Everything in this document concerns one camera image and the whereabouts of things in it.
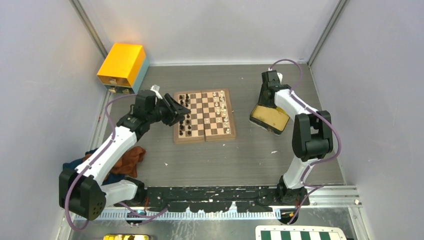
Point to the gold tin tray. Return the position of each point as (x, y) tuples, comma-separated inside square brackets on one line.
[(273, 120)]

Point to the gold tin front edge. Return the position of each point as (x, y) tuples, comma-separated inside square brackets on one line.
[(122, 236)]

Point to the wooden chess board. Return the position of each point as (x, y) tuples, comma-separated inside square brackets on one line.
[(201, 103)]

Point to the yellow teal drawer box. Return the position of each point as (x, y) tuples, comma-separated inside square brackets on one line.
[(124, 68)]

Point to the green white checkered board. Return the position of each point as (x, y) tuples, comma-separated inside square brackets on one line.
[(298, 232)]

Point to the dark blue cloth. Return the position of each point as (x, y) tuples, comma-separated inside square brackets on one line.
[(74, 163)]

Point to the orange cloth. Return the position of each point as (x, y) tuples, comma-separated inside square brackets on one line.
[(126, 165)]

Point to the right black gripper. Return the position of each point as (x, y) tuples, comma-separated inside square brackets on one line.
[(262, 101)]

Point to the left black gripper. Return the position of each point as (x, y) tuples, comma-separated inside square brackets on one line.
[(173, 116)]

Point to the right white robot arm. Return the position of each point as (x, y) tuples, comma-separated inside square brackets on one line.
[(312, 138)]

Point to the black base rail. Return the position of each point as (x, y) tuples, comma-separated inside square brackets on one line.
[(214, 199)]

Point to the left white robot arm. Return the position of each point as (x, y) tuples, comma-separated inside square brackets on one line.
[(81, 189)]

